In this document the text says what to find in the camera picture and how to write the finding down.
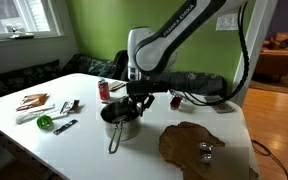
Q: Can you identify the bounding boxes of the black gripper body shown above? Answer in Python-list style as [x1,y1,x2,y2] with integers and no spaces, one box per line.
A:
[129,93,152,104]

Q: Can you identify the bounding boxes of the stainless steel pot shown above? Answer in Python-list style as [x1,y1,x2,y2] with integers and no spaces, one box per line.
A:
[99,99,142,155]

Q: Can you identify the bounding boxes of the tan card box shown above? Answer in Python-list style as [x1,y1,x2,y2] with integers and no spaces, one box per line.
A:
[107,80,127,92]

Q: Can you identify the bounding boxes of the red case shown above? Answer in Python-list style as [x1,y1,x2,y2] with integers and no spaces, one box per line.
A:
[169,95,183,111]

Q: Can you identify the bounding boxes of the red soda can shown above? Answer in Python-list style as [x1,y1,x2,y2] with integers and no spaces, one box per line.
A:
[97,78,111,102]

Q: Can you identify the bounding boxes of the black backpack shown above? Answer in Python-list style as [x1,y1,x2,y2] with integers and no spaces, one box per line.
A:
[111,49,130,81]

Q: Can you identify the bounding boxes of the dark floral bench cushion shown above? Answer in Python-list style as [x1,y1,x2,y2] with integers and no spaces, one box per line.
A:
[62,53,118,80]
[150,71,227,98]
[0,59,62,102]

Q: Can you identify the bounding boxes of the brown wooden slab mat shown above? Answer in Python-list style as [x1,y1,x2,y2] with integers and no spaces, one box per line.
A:
[158,121,260,180]

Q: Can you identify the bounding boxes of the silver and brown sachet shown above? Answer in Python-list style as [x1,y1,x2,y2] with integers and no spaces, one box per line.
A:
[59,99,82,115]

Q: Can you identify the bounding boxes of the black and silver bar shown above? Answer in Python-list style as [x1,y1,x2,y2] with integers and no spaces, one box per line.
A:
[52,118,79,136]

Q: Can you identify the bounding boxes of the metal measuring spoon set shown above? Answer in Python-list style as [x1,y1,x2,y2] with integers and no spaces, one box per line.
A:
[197,141,216,165]

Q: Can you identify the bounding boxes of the grey calculator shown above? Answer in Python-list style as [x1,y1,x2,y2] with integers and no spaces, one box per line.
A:
[204,95,235,115]

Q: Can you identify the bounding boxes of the green round ball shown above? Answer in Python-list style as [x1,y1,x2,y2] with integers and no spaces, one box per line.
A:
[36,114,55,131]

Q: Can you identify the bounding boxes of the white plastic packet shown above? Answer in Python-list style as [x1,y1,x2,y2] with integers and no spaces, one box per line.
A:
[15,104,70,125]

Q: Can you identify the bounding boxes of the small white figurine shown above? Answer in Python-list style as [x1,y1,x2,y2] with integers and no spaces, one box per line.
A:
[8,25,35,41]

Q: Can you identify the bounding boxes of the brown leather sofa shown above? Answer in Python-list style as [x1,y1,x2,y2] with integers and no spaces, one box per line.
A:
[252,31,288,83]

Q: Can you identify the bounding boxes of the white framed window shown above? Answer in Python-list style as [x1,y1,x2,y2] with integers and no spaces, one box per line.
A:
[0,0,65,42]

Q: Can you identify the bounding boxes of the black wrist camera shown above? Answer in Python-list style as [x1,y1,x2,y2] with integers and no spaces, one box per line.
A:
[126,80,170,96]

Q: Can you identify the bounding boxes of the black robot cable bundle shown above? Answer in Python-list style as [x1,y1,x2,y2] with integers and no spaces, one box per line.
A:
[169,1,253,107]

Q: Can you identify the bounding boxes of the white light switch plate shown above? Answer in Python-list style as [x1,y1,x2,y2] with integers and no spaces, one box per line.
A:
[215,13,239,32]

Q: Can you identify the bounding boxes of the white door frame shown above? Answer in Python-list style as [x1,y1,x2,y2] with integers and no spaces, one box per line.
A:
[231,0,279,108]

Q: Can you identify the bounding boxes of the thin floor cable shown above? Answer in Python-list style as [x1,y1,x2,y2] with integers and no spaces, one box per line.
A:
[250,138,288,180]

